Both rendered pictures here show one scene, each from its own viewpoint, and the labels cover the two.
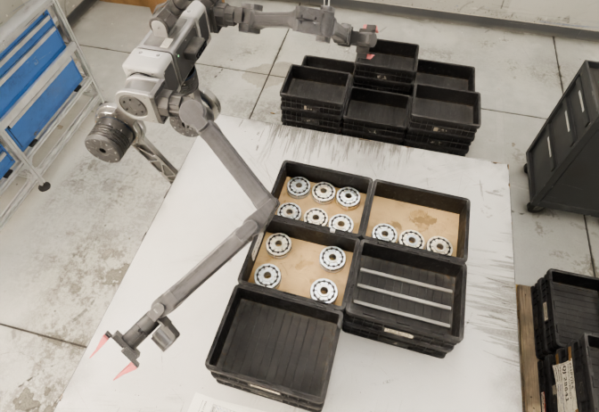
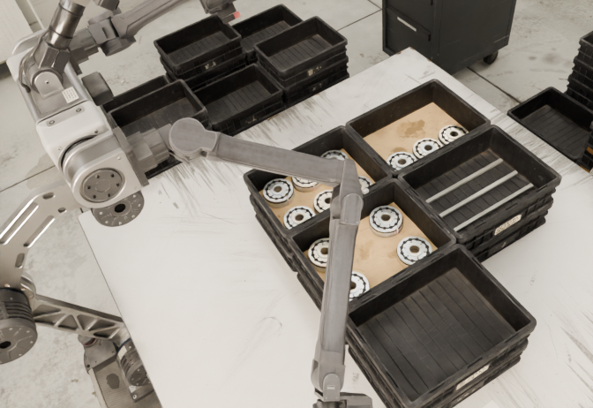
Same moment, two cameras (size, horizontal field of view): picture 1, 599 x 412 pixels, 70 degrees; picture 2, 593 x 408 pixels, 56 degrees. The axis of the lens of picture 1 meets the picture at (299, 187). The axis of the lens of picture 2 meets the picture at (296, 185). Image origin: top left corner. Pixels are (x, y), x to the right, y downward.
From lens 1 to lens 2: 72 cm
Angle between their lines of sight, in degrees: 24
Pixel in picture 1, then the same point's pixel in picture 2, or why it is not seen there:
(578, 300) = (544, 122)
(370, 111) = (227, 105)
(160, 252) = (195, 391)
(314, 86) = (150, 119)
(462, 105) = (308, 39)
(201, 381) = not seen: outside the picture
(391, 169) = (327, 121)
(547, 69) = not seen: outside the picture
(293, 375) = (477, 342)
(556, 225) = not seen: hidden behind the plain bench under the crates
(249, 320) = (381, 342)
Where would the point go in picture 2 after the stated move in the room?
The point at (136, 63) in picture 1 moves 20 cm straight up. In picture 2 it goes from (64, 133) to (17, 54)
